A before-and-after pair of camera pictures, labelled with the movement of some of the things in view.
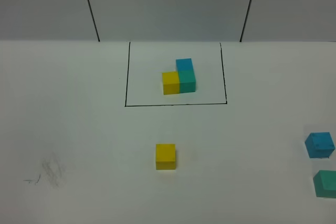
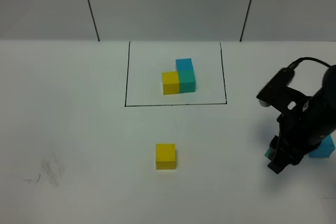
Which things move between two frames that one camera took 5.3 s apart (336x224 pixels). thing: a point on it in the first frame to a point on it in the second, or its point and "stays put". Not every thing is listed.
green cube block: x=324 y=182 to x=267 y=154
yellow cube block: x=165 y=156 stays put
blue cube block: x=319 y=145 stays put
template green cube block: x=187 y=82 stays put
